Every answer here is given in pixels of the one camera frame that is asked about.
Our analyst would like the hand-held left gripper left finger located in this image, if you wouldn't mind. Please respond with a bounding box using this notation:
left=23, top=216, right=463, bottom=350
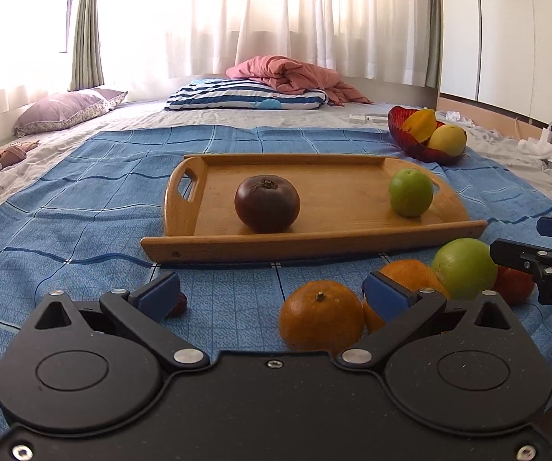
left=31, top=271, right=210, bottom=373

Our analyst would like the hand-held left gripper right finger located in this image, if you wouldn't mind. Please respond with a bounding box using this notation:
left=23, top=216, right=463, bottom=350
left=336, top=271, right=529, bottom=373

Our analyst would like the red date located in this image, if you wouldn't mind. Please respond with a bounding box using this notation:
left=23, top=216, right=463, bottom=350
left=166, top=293, right=189, bottom=318

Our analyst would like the red ribbed tomato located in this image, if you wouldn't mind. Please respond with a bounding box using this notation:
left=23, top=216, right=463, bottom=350
left=494, top=266, right=538, bottom=305

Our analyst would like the orange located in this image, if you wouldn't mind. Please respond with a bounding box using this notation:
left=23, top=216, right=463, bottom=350
left=362, top=259, right=450, bottom=334
left=278, top=280, right=366, bottom=352

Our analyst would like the large green apple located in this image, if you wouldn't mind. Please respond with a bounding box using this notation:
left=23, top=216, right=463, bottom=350
left=432, top=239, right=498, bottom=301

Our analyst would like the wooden tray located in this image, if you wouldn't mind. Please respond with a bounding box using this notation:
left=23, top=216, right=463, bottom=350
left=140, top=154, right=489, bottom=265

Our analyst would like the small green apple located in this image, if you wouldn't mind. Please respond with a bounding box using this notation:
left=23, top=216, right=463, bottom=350
left=389, top=168, right=434, bottom=218

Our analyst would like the dark purple tomato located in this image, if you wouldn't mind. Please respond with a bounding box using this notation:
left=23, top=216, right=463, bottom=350
left=235, top=175, right=302, bottom=232

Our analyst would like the blue checked blanket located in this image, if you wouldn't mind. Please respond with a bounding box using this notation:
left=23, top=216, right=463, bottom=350
left=0, top=124, right=552, bottom=443

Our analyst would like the yellow mango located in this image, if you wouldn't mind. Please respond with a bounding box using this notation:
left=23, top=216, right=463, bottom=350
left=424, top=124, right=467, bottom=157

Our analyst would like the red glass bowl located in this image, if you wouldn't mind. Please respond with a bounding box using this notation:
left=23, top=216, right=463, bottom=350
left=388, top=106, right=469, bottom=163

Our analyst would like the white crumpled tissue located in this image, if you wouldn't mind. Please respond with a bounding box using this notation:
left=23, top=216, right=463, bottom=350
left=441, top=110, right=474, bottom=128

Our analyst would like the yellow starfruit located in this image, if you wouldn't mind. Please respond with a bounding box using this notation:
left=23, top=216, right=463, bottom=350
left=402, top=108, right=437, bottom=144

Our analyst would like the white wardrobe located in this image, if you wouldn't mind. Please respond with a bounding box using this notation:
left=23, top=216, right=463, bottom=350
left=439, top=0, right=552, bottom=128

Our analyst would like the brown fabric pouch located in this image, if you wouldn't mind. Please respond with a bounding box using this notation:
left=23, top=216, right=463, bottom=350
left=0, top=140, right=40, bottom=170

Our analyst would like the purple pillow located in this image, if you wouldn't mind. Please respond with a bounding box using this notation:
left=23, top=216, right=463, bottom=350
left=14, top=87, right=129, bottom=136

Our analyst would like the blue striped pillow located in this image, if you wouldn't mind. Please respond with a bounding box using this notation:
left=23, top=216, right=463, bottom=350
left=165, top=78, right=329, bottom=111

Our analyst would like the narrow green curtain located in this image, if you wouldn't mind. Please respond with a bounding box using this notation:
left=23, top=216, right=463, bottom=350
left=424, top=0, right=444, bottom=90

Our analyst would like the pink quilt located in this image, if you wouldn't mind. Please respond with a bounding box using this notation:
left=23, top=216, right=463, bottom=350
left=226, top=56, right=373, bottom=106

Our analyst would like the white sheer curtain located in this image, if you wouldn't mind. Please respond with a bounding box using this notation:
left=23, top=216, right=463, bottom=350
left=0, top=0, right=442, bottom=106

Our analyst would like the white charger cable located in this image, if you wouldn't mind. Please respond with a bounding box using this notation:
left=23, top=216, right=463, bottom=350
left=516, top=118, right=552, bottom=146

